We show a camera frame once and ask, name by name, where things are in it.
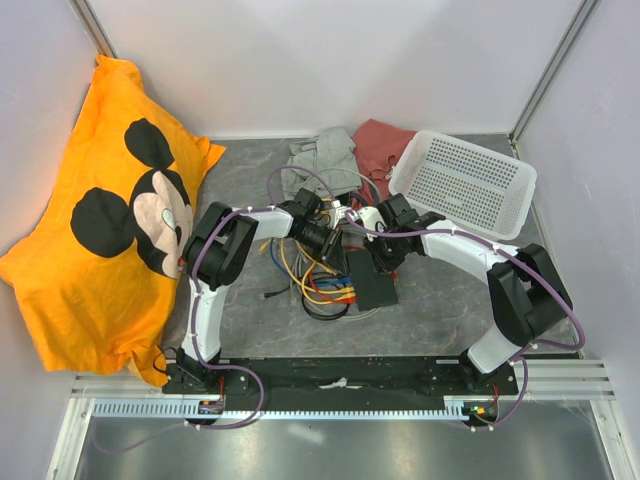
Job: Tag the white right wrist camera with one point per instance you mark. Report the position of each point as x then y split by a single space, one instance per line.
370 219

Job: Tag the grey slotted cable duct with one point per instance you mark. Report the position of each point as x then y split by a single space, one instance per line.
194 409

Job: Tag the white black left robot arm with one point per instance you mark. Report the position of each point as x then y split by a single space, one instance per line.
216 253

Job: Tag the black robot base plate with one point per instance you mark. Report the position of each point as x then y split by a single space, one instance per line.
388 381

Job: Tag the red cloth with navy trim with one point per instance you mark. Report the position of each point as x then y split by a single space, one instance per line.
378 148

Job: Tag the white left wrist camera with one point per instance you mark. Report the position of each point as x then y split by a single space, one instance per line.
335 212

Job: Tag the white perforated plastic basket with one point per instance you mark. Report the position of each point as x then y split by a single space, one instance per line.
478 189

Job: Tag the orange Mickey Mouse pillow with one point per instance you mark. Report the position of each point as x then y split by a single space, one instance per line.
96 280

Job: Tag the grey cloth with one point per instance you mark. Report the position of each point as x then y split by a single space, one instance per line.
331 156

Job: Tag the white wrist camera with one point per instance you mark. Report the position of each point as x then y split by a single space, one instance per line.
370 219
335 212

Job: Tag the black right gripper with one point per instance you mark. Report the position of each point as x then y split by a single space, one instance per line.
379 259

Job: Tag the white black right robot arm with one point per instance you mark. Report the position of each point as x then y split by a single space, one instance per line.
527 296

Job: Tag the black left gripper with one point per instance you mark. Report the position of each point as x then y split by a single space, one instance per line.
332 238

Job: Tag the black network switch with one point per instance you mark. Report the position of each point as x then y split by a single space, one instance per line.
373 288

